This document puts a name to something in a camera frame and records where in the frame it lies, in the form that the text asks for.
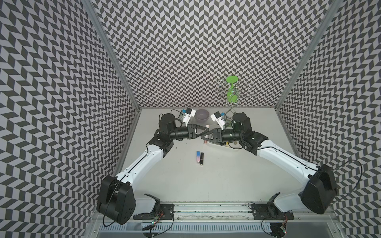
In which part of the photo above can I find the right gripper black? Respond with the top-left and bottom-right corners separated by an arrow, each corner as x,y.
201,127 -> 243,143

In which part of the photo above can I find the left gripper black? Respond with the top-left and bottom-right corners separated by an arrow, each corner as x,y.
169,123 -> 209,140

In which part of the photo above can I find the white storage box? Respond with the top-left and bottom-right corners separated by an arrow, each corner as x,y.
207,141 -> 242,149

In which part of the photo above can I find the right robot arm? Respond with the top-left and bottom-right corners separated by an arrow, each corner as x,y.
202,112 -> 338,218

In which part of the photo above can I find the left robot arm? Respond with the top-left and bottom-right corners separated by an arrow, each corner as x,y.
96,108 -> 209,225

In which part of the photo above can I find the black lipstick long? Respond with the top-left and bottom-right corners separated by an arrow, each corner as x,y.
199,152 -> 204,166

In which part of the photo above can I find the blue pink lipstick tube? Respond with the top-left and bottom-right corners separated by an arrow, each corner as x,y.
196,151 -> 200,164

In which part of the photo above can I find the purple bowl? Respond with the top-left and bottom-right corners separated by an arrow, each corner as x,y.
194,109 -> 210,123

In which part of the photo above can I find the chrome jewelry stand green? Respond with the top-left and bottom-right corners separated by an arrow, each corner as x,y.
216,75 -> 256,120

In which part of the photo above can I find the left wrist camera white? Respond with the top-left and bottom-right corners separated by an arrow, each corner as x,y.
182,108 -> 196,126

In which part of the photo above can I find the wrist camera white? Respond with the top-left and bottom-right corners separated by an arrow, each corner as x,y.
210,111 -> 226,130
182,108 -> 196,126

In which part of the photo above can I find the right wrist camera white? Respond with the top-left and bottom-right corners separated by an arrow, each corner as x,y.
210,111 -> 226,130

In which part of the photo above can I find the aluminium front rail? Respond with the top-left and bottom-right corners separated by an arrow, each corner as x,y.
89,201 -> 340,224

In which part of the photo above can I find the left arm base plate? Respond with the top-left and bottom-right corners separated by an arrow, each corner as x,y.
133,203 -> 175,221

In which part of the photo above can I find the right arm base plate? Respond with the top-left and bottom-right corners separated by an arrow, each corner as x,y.
248,203 -> 295,221

